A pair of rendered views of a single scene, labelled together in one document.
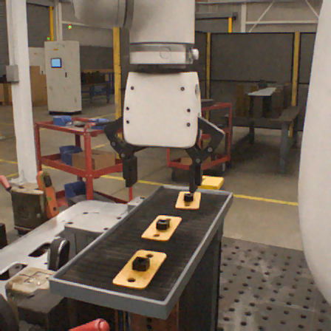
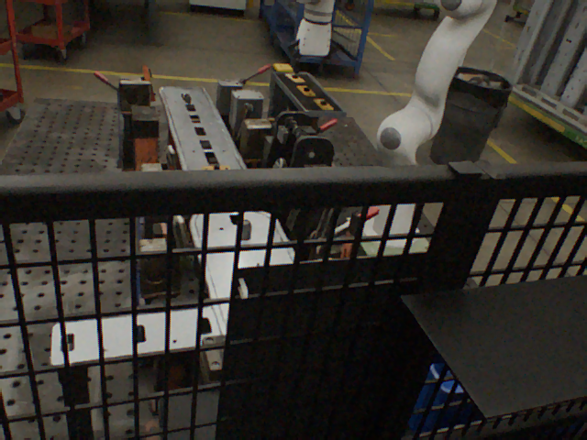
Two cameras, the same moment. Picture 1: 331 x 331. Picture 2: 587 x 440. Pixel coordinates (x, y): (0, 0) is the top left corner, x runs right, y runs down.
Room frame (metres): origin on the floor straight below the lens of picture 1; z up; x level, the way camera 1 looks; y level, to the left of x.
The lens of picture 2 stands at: (-0.73, 1.14, 1.72)
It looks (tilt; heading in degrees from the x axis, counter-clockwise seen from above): 32 degrees down; 317
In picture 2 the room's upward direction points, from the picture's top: 10 degrees clockwise
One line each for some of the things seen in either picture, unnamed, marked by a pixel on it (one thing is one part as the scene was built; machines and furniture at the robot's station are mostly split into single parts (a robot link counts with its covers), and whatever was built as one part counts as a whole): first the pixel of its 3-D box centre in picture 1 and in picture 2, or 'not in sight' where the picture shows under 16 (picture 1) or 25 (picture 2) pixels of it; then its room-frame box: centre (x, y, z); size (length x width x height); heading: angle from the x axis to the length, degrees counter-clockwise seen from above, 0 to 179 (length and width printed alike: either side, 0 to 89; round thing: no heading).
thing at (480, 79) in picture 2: not in sight; (465, 121); (1.42, -2.51, 0.36); 0.54 x 0.50 x 0.73; 64
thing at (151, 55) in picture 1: (163, 56); (318, 15); (0.53, 0.00, 1.40); 0.09 x 0.08 x 0.03; 74
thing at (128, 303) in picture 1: (163, 230); (306, 93); (0.53, 0.00, 1.16); 0.37 x 0.14 x 0.02; 161
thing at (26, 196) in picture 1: (37, 245); (135, 126); (1.04, 0.38, 0.88); 0.15 x 0.11 x 0.36; 71
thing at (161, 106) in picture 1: (162, 103); (314, 36); (0.53, 0.00, 1.34); 0.10 x 0.07 x 0.11; 74
